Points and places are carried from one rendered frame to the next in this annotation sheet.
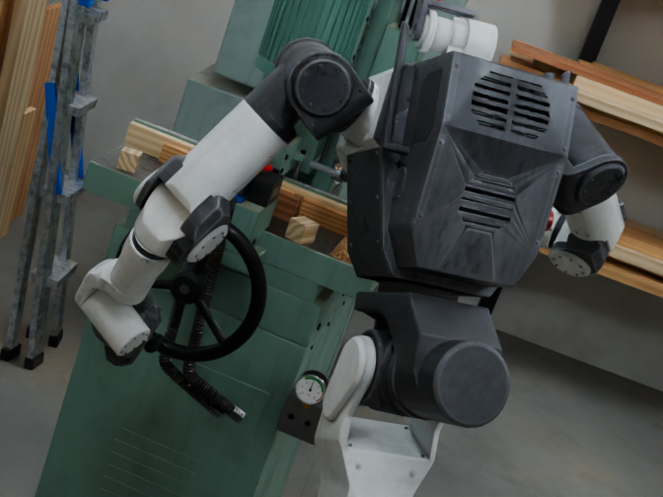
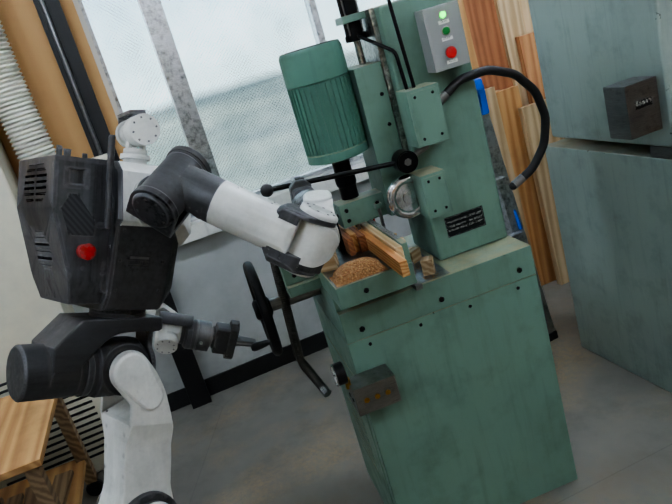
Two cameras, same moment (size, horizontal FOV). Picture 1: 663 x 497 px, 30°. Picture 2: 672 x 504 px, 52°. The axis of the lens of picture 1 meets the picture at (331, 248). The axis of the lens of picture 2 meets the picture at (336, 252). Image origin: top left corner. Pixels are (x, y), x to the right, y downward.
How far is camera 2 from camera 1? 242 cm
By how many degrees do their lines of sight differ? 69
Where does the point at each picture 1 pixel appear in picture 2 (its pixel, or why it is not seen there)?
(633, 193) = not seen: outside the picture
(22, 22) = (527, 134)
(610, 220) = (244, 229)
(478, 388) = (16, 375)
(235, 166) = not seen: hidden behind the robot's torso
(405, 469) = (121, 431)
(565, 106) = (51, 172)
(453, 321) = (54, 331)
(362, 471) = (107, 429)
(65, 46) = not seen: hidden behind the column
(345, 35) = (317, 121)
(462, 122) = (22, 203)
